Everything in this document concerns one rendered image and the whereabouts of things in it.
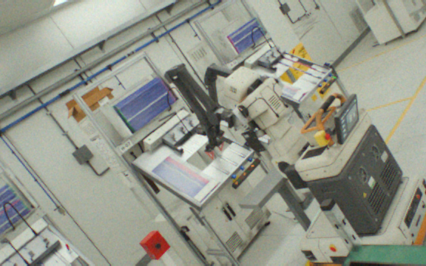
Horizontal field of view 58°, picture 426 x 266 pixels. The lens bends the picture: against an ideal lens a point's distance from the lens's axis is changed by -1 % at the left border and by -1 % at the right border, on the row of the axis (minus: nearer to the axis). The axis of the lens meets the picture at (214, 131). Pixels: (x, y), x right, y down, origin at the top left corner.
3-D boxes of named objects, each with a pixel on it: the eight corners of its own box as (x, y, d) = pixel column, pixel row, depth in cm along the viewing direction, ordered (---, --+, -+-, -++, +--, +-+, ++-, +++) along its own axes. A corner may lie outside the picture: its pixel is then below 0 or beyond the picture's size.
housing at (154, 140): (190, 124, 349) (189, 112, 339) (152, 156, 321) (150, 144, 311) (183, 120, 352) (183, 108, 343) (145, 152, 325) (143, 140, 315)
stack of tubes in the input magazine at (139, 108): (177, 100, 338) (159, 74, 333) (134, 132, 309) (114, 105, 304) (170, 104, 348) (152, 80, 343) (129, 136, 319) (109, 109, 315)
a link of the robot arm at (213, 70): (201, 66, 275) (210, 59, 281) (203, 82, 283) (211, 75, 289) (256, 82, 253) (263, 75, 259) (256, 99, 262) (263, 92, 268)
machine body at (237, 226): (275, 219, 353) (237, 165, 342) (230, 277, 313) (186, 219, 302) (233, 221, 405) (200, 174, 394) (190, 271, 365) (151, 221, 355)
